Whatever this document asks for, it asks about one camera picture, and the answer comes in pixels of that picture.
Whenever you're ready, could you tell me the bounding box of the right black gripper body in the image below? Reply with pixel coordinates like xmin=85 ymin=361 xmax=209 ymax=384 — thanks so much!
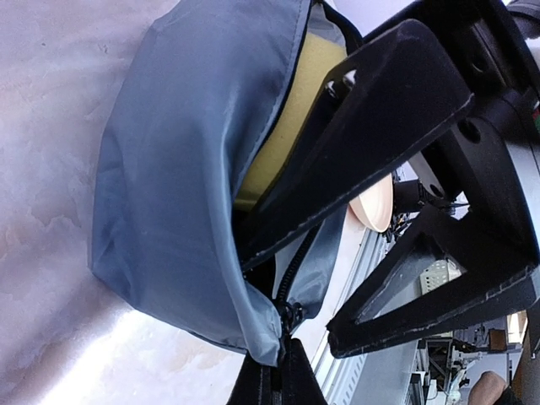
xmin=364 ymin=1 xmax=539 ymax=270

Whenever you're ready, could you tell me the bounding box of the yellow sponge block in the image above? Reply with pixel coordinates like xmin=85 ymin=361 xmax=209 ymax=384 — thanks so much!
xmin=234 ymin=33 xmax=347 ymax=212

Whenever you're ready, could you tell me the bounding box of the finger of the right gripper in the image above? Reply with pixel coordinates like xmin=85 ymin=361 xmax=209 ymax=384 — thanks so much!
xmin=240 ymin=19 xmax=473 ymax=270
xmin=325 ymin=204 xmax=540 ymax=360

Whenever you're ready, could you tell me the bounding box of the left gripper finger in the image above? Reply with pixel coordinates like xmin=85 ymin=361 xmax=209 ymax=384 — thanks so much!
xmin=227 ymin=337 xmax=325 ymax=405

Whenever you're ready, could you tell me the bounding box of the beige round plate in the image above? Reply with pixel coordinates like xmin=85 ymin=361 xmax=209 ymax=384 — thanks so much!
xmin=349 ymin=175 xmax=393 ymax=233

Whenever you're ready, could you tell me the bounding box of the grey zip pouch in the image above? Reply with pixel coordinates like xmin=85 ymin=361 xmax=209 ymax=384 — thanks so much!
xmin=91 ymin=1 xmax=362 ymax=366

